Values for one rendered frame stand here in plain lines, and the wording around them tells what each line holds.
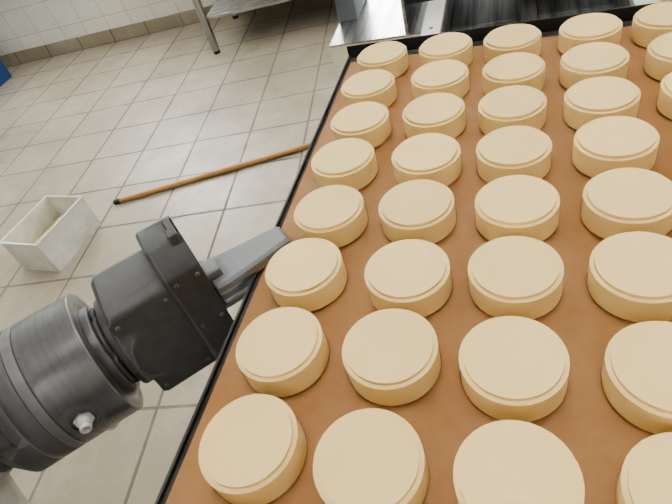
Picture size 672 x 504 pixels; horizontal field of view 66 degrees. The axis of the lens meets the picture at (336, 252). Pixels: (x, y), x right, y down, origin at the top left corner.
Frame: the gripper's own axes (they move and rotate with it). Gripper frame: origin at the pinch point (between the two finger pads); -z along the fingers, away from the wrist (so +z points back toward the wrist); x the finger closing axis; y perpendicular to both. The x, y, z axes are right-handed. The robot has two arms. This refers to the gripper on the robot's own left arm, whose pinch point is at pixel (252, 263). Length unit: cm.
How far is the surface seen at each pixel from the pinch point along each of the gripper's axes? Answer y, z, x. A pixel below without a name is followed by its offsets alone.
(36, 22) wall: 471, 7, -76
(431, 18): 40, -48, -10
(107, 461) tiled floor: 75, 51, -100
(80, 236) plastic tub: 185, 36, -97
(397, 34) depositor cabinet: 53, -50, -16
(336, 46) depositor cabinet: 61, -41, -17
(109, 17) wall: 435, -42, -85
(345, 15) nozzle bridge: 68, -48, -15
